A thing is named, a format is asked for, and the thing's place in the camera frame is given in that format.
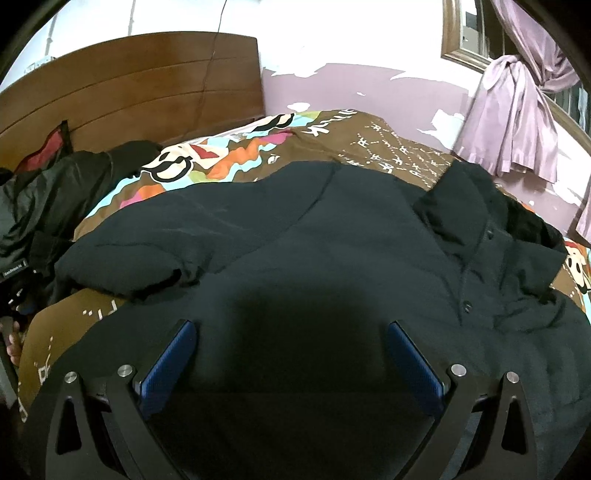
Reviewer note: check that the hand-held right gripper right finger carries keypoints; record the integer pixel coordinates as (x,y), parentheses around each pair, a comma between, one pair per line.
(415,369)

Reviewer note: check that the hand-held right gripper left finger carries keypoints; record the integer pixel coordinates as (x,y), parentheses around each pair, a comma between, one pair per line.
(167,369)

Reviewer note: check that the black padded jacket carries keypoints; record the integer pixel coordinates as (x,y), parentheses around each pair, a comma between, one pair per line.
(323,240)

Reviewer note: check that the person's left hand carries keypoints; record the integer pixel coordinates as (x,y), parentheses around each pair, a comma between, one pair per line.
(11,344)

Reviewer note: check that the dark garment with red lining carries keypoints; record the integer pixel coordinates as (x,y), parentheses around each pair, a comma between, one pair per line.
(55,194)

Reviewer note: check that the loose purple curtain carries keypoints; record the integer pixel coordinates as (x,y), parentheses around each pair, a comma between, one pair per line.
(584,217)

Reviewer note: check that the brown wooden headboard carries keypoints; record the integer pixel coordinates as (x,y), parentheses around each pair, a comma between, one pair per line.
(138,92)

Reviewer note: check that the colourful cartoon printed blanket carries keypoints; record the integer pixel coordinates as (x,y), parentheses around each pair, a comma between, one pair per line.
(369,138)

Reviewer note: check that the tied purple curtain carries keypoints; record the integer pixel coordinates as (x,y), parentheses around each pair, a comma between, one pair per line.
(512,106)

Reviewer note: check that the brown framed window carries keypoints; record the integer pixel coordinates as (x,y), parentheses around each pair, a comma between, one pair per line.
(466,32)

